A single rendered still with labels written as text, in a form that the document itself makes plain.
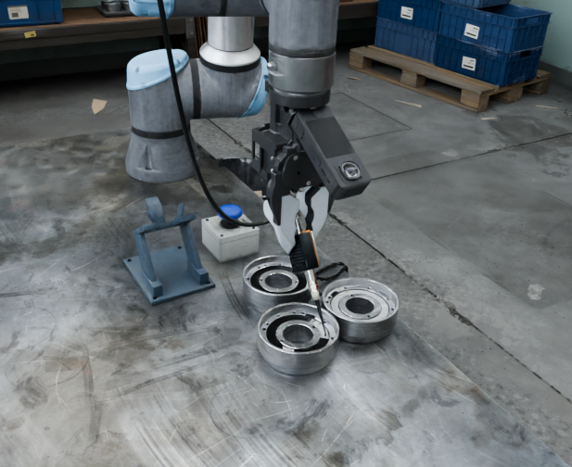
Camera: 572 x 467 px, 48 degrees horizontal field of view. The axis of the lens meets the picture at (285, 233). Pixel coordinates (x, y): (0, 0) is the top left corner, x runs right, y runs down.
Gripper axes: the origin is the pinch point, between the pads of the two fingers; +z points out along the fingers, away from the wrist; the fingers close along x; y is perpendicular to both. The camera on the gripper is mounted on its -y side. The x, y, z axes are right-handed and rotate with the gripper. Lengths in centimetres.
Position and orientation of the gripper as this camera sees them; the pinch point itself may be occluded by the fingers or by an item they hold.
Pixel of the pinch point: (300, 244)
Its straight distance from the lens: 82.9
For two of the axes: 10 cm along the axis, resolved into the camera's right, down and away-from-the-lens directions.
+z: -0.4, 8.6, 5.0
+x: -8.6, 2.3, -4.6
